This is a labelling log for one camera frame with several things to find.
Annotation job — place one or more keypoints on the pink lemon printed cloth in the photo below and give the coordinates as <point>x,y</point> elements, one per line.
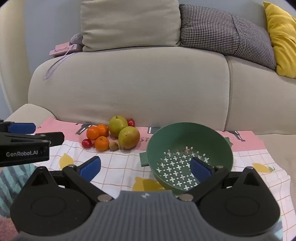
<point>120,162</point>

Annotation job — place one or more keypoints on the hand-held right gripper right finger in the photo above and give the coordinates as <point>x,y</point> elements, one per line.
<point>200,169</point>

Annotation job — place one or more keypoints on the small brown fruit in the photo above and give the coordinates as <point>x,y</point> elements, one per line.
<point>113,145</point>

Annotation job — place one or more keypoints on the green perforated colander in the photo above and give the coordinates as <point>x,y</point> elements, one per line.
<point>185,139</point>

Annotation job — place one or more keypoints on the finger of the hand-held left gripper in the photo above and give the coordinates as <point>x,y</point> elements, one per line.
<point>46,138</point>
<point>22,128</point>

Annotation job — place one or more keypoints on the lavender ribbon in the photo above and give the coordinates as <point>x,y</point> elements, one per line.
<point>53,66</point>

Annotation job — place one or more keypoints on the beige sofa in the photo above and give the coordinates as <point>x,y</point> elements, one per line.
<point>143,88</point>

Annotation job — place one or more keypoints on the houndstooth cushion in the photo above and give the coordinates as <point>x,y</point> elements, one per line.
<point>222,34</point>

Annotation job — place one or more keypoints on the pink fuzzy cloth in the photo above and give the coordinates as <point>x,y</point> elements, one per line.
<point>5,229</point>

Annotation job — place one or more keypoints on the person's left forearm striped sleeve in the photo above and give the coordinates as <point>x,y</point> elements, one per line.
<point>11,183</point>

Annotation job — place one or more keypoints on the red cherry tomato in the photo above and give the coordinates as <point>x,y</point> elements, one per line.
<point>131,123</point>
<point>86,143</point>

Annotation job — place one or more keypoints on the purple plush toy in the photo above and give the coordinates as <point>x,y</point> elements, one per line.
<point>77,39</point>

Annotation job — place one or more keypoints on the small green pear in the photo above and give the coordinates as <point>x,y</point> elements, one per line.
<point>118,125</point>

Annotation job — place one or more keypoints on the orange tangerine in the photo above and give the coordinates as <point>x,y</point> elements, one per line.
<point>104,129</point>
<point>102,143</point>
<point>92,133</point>

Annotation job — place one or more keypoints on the yellow cushion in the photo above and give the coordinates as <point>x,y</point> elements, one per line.
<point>283,41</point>

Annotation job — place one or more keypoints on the pink gift box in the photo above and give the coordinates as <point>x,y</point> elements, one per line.
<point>62,49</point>

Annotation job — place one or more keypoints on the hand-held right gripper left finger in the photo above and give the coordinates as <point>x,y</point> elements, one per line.
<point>90,168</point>

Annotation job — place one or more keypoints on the large yellow-green pear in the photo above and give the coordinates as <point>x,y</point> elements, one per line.
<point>129,138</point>

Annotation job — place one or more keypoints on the beige cushion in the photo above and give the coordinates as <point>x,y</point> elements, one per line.
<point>129,23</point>

